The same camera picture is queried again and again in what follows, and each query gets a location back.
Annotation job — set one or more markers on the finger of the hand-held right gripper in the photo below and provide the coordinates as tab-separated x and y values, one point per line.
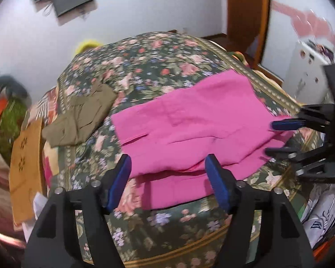
286	124
280	152

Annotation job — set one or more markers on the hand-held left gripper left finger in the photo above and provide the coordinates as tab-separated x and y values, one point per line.
117	182

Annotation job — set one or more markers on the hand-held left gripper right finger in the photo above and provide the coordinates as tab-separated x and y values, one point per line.
219	182

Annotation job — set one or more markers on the pink pants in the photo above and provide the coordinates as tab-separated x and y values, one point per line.
201	134

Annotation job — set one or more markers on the olive green folded pants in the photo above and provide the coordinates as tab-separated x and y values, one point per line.
79	118

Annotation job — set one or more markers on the white cabinet with stickers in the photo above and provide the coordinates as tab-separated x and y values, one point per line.
310	72

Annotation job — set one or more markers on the grey striped cloth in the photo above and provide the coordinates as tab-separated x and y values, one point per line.
323	215

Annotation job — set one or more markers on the floral bed blanket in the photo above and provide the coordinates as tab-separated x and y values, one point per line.
162	117

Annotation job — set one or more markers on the orange patterned cloth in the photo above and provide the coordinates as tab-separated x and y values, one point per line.
26	173

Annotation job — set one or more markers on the pink hanging garment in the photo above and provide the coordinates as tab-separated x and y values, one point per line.
310	22

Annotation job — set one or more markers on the wooden door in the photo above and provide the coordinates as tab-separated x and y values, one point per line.
247	14

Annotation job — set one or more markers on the green cloth pile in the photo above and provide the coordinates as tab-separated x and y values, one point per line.
8	120

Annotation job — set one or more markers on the yellow pillow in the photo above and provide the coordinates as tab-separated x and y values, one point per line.
88	45

